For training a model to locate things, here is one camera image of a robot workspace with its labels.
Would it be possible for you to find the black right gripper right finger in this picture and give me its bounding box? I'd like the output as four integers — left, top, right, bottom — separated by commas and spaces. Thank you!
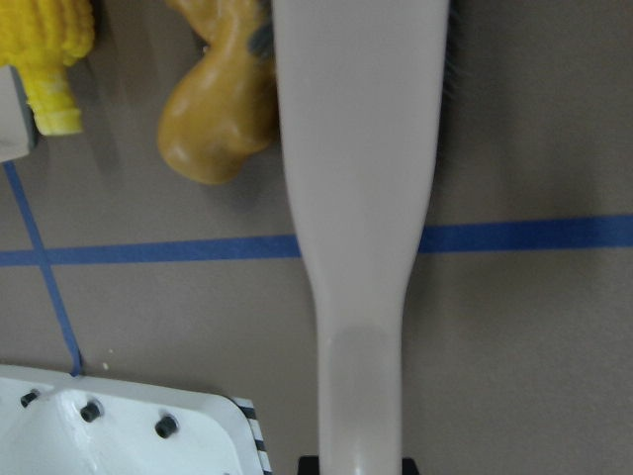
401, 457, 419, 475

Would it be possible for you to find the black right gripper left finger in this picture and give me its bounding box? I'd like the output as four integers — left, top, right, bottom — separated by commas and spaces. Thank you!
298, 456, 320, 475

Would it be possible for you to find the yellow ginger-shaped toy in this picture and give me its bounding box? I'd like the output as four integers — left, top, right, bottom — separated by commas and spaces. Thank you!
157, 1, 279, 185

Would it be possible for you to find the white brush with dark bristles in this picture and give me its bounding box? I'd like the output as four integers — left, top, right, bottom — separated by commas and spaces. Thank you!
247, 1, 451, 474

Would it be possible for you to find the white dustpan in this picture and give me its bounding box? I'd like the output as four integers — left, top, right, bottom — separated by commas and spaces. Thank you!
0, 65, 38, 162

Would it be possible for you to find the yellow toy corn cob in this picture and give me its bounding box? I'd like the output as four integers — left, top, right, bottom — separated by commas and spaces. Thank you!
1, 1, 95, 137

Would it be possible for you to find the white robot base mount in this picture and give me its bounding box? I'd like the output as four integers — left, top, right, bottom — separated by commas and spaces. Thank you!
1, 365, 272, 474

